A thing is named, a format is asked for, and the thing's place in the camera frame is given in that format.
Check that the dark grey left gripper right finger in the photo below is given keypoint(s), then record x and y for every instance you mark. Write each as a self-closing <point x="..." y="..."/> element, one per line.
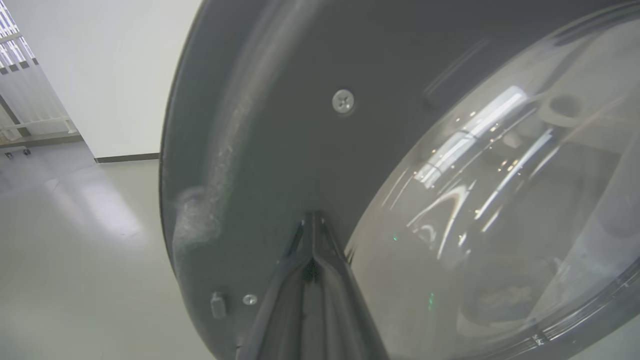
<point x="345" y="315"/>

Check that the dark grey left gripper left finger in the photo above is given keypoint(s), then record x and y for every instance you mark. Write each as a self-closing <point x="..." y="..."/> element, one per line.
<point x="285" y="310"/>

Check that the grey washing machine door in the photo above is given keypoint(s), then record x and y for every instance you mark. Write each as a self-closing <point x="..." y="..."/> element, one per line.
<point x="300" y="125"/>

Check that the white metal railing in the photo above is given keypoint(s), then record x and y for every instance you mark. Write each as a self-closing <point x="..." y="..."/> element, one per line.
<point x="30" y="100"/>

